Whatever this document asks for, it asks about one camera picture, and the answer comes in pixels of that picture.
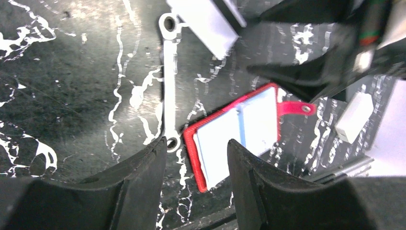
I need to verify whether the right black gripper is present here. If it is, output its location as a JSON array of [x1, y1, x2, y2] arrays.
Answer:
[[247, 0, 406, 103]]

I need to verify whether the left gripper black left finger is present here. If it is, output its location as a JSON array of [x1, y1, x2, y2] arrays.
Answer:
[[0, 137, 167, 230]]

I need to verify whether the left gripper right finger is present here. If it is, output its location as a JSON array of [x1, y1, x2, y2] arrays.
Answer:
[[227, 139, 406, 230]]

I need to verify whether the red card holder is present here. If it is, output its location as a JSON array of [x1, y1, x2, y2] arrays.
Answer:
[[183, 83, 317, 193]]

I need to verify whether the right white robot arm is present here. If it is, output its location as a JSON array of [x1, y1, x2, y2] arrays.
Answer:
[[248, 0, 406, 176]]

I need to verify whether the white card holder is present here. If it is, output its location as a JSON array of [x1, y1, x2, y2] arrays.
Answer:
[[335, 92, 374, 144]]

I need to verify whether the metal wrench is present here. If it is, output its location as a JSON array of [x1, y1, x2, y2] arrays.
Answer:
[[158, 13, 181, 153]]

